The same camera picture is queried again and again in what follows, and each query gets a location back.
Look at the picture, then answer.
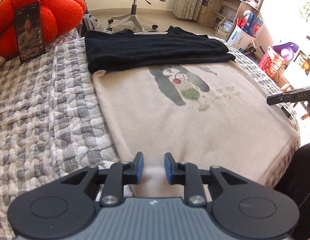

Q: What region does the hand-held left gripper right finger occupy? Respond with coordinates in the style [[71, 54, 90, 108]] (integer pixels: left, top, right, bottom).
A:
[[164, 152, 248, 206]]

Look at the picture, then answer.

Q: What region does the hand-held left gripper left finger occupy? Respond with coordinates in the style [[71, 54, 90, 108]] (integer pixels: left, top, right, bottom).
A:
[[61, 152, 144, 206]]

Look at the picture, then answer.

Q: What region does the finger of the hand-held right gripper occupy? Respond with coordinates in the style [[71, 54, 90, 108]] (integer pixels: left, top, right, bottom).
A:
[[266, 94, 293, 105]]

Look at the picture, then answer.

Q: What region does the beige sweatshirt with black sleeves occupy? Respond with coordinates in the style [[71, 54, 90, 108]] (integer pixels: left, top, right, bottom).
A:
[[84, 26, 301, 198]]

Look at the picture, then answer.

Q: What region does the light wooden shelf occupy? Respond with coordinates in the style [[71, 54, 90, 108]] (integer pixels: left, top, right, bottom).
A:
[[280, 36, 310, 98]]

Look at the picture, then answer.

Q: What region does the red gift bag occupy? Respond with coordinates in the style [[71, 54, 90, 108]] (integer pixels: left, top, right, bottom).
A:
[[258, 46, 286, 79]]

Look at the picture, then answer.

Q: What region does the purple plastic item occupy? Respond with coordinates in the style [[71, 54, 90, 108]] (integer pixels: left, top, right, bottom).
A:
[[273, 41, 300, 60]]

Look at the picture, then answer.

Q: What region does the white shopping bag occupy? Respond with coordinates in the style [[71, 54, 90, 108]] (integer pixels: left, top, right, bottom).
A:
[[227, 25, 256, 52]]

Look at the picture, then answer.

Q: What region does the red and blue packet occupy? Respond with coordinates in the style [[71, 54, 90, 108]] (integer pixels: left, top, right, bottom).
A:
[[236, 10, 264, 37]]

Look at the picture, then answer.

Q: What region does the green plant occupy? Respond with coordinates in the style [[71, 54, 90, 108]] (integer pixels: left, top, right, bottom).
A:
[[298, 0, 310, 28]]

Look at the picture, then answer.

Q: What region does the person's leg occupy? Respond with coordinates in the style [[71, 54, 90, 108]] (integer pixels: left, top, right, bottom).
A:
[[273, 142, 310, 240]]

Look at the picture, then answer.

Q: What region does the wooden desk with shelves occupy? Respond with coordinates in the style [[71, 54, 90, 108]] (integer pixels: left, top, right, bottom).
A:
[[196, 0, 270, 39]]

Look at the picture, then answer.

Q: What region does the grey checked quilt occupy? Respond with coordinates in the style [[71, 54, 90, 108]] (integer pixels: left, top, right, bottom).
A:
[[0, 0, 301, 240]]

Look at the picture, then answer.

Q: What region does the beige star curtain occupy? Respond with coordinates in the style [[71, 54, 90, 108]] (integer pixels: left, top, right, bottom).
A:
[[173, 0, 210, 20]]

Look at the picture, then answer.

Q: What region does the grey patterned backpack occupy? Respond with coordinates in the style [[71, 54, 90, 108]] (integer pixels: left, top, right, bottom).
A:
[[80, 14, 113, 38]]

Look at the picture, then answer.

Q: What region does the white office chair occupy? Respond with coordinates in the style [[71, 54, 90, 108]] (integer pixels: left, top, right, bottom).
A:
[[106, 0, 170, 32]]

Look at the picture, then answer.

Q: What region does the black smartphone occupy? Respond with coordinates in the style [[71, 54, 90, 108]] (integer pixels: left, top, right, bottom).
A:
[[14, 0, 46, 65]]

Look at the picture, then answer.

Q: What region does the red pumpkin cushion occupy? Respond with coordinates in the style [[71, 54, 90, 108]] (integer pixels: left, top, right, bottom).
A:
[[0, 0, 87, 58]]

